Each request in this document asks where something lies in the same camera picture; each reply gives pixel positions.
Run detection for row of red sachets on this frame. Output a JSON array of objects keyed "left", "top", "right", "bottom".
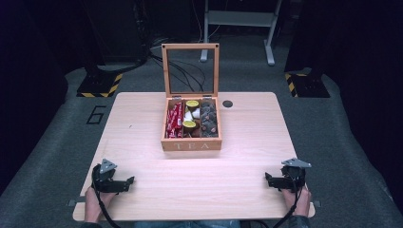
[{"left": 164, "top": 102, "right": 184, "bottom": 140}]

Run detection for black floor cables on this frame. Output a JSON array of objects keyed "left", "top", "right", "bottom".
[{"left": 147, "top": 37, "right": 207, "bottom": 93}]

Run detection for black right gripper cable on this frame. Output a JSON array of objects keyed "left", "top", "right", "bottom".
[{"left": 272, "top": 177, "right": 306, "bottom": 228}]

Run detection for yellow-black striped stand base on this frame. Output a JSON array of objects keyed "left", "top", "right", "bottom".
[
  {"left": 283, "top": 72, "right": 331, "bottom": 99},
  {"left": 76, "top": 72, "right": 124, "bottom": 99}
]

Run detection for person's left hand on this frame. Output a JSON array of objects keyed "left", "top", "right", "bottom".
[{"left": 84, "top": 185, "right": 117, "bottom": 223}]

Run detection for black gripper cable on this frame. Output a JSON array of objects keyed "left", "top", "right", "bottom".
[
  {"left": 272, "top": 177, "right": 306, "bottom": 228},
  {"left": 91, "top": 164, "right": 123, "bottom": 228}
]

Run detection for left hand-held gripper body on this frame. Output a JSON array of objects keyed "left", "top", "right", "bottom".
[{"left": 91, "top": 158, "right": 129, "bottom": 194}]

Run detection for grey metal stand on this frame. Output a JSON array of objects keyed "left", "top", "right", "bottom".
[{"left": 200, "top": 0, "right": 285, "bottom": 67}]

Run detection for person's right hand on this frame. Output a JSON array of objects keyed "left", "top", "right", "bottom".
[{"left": 281, "top": 185, "right": 313, "bottom": 219}]

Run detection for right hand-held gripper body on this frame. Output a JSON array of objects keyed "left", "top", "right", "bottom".
[{"left": 278, "top": 157, "right": 313, "bottom": 191}]

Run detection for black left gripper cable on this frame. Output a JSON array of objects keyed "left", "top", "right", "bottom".
[{"left": 91, "top": 164, "right": 123, "bottom": 228}]

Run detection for wooden tea box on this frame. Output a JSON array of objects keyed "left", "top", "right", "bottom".
[{"left": 160, "top": 43, "right": 223, "bottom": 152}]

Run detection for dark tea packets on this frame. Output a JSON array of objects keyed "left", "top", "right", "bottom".
[{"left": 200, "top": 101, "right": 220, "bottom": 139}]

